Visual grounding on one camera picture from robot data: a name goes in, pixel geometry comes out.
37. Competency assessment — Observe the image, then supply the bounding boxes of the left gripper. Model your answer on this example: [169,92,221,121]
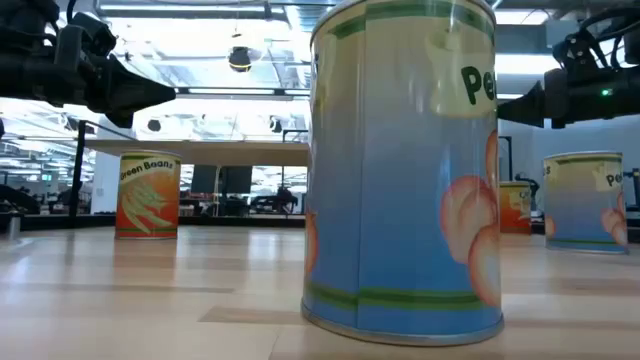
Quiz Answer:
[0,27,177,129]

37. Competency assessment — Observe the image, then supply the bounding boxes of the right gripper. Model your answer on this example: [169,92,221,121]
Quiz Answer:
[497,67,619,130]

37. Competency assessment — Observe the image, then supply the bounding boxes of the green beans can orange label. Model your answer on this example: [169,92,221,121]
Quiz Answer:
[114,149,182,240]

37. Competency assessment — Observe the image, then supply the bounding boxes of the corn can red label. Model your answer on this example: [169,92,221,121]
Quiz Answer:
[499,180,532,235]

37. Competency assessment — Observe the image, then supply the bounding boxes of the peaches can blue label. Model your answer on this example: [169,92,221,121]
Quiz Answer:
[301,0,505,347]

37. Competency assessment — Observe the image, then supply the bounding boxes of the black background monitor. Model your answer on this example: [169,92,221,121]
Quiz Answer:
[220,165,254,195]
[190,165,220,195]

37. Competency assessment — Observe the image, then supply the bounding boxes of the black ceiling dome fixture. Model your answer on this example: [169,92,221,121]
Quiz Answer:
[228,45,253,74]

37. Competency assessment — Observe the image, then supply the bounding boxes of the dark blue background workstation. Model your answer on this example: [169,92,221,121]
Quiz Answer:
[623,167,640,211]

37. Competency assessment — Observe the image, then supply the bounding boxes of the black curved background machine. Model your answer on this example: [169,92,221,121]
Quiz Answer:
[0,183,42,215]

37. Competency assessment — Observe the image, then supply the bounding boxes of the dark office chair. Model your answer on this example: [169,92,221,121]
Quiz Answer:
[275,186,300,215]

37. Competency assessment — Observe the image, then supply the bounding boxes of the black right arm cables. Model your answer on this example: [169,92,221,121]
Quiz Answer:
[562,7,640,71]

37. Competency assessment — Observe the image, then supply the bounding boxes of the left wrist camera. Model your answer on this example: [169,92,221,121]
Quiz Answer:
[53,12,118,59]

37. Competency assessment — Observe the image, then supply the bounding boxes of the wooden shelf with black frame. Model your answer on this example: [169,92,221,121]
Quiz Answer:
[68,118,514,227]

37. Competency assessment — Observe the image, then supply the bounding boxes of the black table frame rail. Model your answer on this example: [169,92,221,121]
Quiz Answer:
[0,212,640,236]

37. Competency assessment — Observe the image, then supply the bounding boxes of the grey metal post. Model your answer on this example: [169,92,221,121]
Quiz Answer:
[4,214,22,240]

